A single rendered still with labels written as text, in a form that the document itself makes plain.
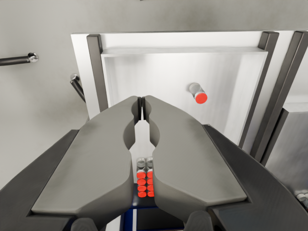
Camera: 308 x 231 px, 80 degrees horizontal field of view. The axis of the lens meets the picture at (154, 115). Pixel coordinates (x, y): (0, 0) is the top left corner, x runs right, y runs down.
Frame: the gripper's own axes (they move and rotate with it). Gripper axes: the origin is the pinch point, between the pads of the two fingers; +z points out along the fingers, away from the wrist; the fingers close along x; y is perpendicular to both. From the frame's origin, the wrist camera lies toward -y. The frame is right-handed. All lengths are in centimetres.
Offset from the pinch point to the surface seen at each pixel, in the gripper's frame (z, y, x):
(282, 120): 18.8, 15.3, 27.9
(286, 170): 21, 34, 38
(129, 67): 21.3, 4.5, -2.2
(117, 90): 21.3, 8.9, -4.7
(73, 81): 102, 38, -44
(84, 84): 21.6, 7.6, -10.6
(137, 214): 20, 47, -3
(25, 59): 102, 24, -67
